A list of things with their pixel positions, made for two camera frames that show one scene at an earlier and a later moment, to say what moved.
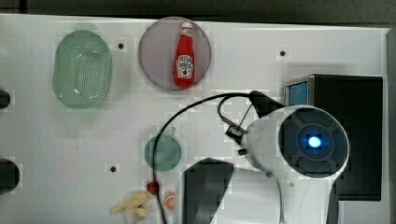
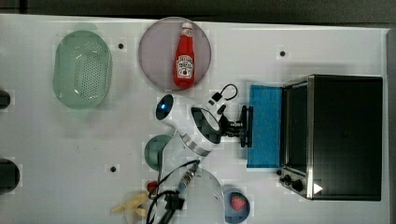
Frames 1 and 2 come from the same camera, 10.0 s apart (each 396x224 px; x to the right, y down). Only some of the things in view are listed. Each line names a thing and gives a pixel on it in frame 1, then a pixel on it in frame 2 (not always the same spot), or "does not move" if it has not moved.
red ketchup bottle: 184,74 does not move
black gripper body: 262,104 -> 230,128
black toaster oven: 359,99 does not move
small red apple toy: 153,188 does not move
